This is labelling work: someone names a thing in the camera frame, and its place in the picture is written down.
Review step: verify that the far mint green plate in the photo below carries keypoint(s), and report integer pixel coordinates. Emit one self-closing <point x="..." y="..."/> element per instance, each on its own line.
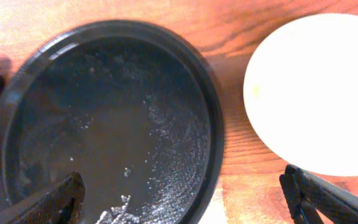
<point x="301" y="93"/>

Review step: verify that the round black tray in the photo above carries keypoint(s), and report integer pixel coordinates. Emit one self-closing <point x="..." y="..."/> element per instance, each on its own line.
<point x="128" y="105"/>

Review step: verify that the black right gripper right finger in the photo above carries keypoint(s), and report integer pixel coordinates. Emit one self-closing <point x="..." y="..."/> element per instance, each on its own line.
<point x="308" y="195"/>

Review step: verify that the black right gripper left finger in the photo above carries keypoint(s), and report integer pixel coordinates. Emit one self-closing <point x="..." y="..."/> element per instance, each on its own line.
<point x="60" y="202"/>

